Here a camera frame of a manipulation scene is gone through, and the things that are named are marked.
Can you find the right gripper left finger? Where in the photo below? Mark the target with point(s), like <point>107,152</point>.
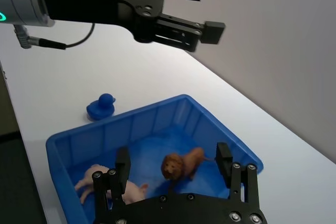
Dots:
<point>123,171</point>

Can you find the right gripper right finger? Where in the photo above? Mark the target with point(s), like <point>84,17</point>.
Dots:
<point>225,163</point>

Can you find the pink toy pig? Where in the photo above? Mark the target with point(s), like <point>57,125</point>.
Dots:
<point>134,191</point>

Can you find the brown toy lion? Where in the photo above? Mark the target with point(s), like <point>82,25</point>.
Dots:
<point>172,165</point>

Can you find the blue plastic bin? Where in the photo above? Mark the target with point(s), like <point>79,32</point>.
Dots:
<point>147,121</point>

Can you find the blue rubber duck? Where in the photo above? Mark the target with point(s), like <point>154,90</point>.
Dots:
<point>101,110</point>

